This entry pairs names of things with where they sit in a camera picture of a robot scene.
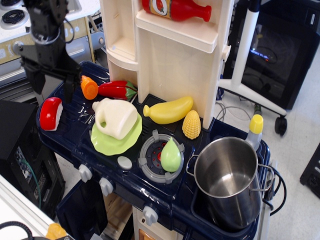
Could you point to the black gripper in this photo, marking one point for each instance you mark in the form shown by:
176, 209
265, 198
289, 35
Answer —
52, 59

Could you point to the red and white toy sushi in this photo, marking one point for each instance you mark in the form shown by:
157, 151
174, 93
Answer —
50, 114

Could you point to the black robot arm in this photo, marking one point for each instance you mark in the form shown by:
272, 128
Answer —
47, 21

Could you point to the stainless steel pot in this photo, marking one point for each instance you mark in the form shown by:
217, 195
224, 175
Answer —
226, 172

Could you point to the orange toy carrot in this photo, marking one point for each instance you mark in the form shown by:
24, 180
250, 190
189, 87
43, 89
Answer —
89, 87

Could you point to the red toy chili pepper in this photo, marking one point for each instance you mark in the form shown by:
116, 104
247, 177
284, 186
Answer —
119, 89

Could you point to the cream toy milk jug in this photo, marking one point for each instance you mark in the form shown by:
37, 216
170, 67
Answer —
114, 117

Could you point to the light green toy plate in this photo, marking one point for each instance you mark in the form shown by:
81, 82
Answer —
109, 145

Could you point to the black computer case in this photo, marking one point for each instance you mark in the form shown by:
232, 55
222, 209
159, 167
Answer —
25, 162

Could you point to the grey toy knob left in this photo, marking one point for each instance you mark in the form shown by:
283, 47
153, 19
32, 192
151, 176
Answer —
85, 173

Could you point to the grey toy knob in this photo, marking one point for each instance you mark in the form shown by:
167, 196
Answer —
106, 186
150, 215
85, 173

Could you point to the grey round toy button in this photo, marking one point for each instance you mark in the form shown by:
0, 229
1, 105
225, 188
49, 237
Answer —
124, 163

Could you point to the yellow toy banana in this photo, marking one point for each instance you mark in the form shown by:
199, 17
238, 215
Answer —
169, 112

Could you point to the grey toy knob middle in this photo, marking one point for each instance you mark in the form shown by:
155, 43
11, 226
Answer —
106, 186

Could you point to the cream toy kitchen shelf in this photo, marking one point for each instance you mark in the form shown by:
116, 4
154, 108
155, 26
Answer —
165, 58

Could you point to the grey toy stove burner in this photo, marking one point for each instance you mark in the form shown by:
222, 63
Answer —
149, 160

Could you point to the light green toy pear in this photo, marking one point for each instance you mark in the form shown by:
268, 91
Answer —
170, 157

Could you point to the red toy ketchup bottle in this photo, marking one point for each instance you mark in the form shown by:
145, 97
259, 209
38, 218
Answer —
177, 10

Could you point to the yellow toy corn cob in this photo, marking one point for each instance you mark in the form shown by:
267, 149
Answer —
191, 126

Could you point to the yellow object bottom left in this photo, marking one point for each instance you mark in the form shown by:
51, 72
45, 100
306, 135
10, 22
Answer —
55, 231

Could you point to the navy blue toy kitchen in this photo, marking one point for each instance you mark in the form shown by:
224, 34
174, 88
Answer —
180, 205

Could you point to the grey toy knob right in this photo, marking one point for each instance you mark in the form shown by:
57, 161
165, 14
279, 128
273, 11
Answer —
150, 215

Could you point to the yellow capped clear bottle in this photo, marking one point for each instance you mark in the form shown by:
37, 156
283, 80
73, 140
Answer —
254, 135

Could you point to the black monitor screen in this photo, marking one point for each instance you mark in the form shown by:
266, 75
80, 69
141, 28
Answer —
285, 41

